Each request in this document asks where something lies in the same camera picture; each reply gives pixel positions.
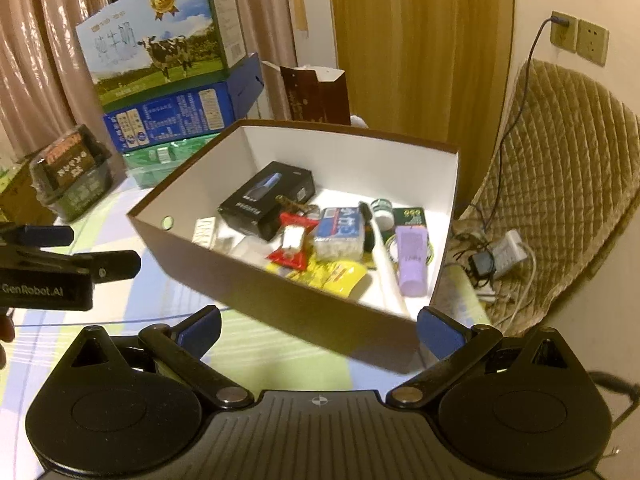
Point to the white folding toothbrush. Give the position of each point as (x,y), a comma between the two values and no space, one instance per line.
(391,296)

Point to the brown cardboard storage box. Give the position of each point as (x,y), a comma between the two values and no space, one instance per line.
(349,165)

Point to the green lip salve card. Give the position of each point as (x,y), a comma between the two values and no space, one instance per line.
(409,220)

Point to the yellow snack packet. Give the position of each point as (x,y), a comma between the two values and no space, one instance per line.
(339,277)

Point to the black hair claw clip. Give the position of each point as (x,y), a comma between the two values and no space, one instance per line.
(292,207)

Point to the brown cardboard boxes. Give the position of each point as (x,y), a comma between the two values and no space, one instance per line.
(18,199)

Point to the blue milk carton box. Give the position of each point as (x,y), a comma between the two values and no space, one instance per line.
(186,114)

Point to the person left hand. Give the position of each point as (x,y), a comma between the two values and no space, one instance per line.
(7,335)

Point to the green drink pack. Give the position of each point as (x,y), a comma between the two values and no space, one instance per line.
(150,166)

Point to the black shaver product box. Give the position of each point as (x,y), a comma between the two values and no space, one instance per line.
(253,208)

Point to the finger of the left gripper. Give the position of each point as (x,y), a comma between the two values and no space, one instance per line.
(104,267)
(36,236)

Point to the wall socket with plug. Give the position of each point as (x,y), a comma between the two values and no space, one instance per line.
(564,31)

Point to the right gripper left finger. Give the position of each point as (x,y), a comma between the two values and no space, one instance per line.
(181,348)

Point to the quilted tan chair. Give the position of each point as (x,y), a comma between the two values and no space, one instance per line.
(567,179)

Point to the cow picture milk carton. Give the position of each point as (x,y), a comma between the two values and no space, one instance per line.
(135,49)

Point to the purple cream tube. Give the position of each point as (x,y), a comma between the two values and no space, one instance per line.
(412,271)

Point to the red snack packet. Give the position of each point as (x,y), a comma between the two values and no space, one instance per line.
(294,231)

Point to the blue dental floss box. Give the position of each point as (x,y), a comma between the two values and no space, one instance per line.
(339,234)

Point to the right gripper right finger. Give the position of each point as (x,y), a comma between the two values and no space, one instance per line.
(458,349)

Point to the green lip salve jar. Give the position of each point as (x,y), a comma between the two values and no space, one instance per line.
(383,214)

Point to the dark red paper bag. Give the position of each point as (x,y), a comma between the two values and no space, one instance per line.
(317,94)

